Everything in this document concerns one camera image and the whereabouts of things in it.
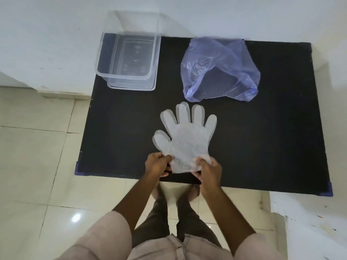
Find clear plastic storage container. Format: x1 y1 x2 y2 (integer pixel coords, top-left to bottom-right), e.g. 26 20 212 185
95 11 162 81

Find translucent blue plastic bag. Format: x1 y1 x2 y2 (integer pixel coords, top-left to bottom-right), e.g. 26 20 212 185
181 37 261 103

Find person's right foot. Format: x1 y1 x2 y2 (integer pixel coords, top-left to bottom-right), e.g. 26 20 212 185
176 185 202 207

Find beige shirt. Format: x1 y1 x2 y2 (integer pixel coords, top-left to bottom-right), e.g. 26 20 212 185
61 211 280 260

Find person's left hand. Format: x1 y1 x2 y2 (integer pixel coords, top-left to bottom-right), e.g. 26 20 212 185
145 152 173 178

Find person's left forearm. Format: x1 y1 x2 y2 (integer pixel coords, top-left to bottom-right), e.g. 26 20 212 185
112 172 163 234

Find clear plastic disposable glove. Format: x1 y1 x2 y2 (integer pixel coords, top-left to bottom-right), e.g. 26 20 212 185
153 102 218 174

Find dark brown trousers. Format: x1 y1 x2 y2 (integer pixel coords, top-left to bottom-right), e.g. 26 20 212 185
131 187 223 250

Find person's right forearm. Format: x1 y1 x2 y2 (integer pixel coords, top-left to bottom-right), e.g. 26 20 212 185
200 181 257 256

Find person's right hand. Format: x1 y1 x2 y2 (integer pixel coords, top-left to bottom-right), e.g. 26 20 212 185
191 156 223 185

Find clear plastic container lid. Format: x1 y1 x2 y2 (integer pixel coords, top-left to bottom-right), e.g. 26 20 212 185
106 36 162 91

